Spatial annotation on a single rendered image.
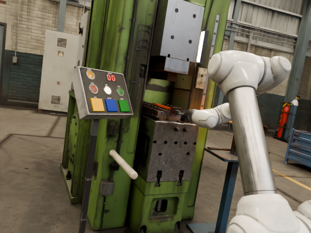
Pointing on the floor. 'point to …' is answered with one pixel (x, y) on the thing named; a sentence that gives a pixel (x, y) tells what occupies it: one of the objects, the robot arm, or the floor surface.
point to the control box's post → (89, 174)
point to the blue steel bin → (299, 147)
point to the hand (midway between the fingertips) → (176, 111)
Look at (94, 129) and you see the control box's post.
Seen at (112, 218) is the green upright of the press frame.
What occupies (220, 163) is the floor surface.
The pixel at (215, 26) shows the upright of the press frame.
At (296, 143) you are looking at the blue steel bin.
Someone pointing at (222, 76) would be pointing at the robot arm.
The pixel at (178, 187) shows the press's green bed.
